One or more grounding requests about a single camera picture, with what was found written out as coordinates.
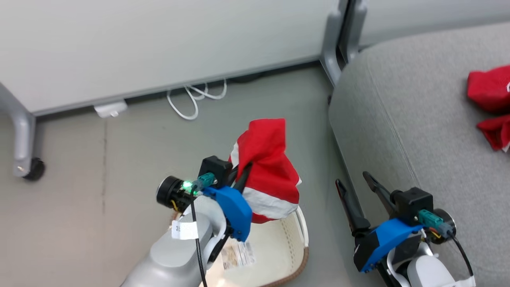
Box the black caster wheel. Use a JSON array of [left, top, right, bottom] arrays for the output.
[[22, 157, 45, 181]]

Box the cream woven laundry basket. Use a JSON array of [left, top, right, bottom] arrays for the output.
[[171, 205, 310, 287]]

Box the teal right camera connector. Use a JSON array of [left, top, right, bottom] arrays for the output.
[[418, 209, 443, 230]]

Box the teal camera connector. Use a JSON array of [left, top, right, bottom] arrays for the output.
[[418, 209, 443, 230], [192, 172, 217, 193]]

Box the white paper tag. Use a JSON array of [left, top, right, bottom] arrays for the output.
[[171, 220, 198, 240]]

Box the grey fabric sofa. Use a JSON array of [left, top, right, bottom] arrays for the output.
[[328, 22, 510, 287]]

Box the red and white cloth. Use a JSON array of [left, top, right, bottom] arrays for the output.
[[228, 118, 302, 224]]

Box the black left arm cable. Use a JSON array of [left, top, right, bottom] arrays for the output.
[[189, 195, 208, 287]]

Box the white partition panel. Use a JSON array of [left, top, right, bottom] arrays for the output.
[[0, 0, 343, 117], [359, 0, 510, 47]]

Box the teal left camera connector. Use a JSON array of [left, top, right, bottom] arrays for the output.
[[192, 172, 217, 193]]

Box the left gripper blue housing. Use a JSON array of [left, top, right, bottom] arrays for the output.
[[203, 161, 253, 242]]

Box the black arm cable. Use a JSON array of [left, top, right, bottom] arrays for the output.
[[448, 232, 475, 277], [189, 195, 208, 287]]

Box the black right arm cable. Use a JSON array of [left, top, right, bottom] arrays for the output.
[[448, 232, 475, 277]]

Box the printed basket label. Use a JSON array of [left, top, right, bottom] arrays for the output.
[[220, 240, 257, 270]]

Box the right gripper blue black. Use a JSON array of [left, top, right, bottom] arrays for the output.
[[335, 171, 425, 274]]

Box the white coiled cable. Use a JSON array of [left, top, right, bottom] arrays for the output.
[[167, 79, 228, 121]]

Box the grey partition leg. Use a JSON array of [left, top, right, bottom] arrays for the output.
[[320, 0, 344, 87], [0, 82, 37, 178], [343, 0, 368, 63]]

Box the white power adapter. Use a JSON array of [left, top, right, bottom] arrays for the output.
[[94, 101, 128, 118]]

